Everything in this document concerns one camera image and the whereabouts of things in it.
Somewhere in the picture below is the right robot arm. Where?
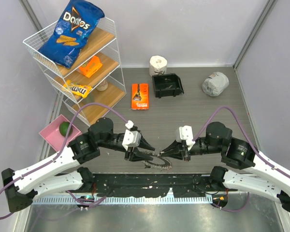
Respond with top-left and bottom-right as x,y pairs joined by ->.
160,122 -> 290,212

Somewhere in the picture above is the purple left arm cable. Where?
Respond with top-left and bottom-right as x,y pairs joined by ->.
0,102 -> 133,220

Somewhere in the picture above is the white toilet paper roll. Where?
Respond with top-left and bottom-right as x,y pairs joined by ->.
149,56 -> 168,76

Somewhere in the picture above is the pink plastic tray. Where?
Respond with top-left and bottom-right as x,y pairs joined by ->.
39,115 -> 70,152

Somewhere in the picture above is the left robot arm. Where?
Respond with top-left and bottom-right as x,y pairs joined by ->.
1,117 -> 155,213

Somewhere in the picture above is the orange razor box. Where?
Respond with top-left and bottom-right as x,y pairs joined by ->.
131,83 -> 149,110

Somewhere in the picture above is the yellow M&M candy bag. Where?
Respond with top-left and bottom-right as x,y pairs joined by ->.
63,79 -> 92,98

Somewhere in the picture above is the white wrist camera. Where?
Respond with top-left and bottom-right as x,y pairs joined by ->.
122,120 -> 141,151
175,126 -> 195,150

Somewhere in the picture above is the white wire wooden shelf rack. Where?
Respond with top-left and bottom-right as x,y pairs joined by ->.
23,17 -> 126,113

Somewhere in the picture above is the grey wrapped paper bundle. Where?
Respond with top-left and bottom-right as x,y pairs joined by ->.
202,72 -> 229,97

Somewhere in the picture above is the green lime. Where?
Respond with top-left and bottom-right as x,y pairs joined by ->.
59,121 -> 73,136

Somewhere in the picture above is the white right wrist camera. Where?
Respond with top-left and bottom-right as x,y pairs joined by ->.
175,126 -> 195,150

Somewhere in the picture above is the orange snack box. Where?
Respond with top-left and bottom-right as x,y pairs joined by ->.
78,56 -> 102,78

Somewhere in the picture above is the black plastic storage bin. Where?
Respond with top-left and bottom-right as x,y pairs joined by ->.
152,73 -> 184,99

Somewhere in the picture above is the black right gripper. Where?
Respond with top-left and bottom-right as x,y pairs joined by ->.
160,136 -> 224,161

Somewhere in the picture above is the blue Doritos chip bag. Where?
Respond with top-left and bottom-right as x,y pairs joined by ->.
38,0 -> 105,69

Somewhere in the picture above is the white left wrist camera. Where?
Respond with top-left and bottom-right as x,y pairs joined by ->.
122,120 -> 141,151

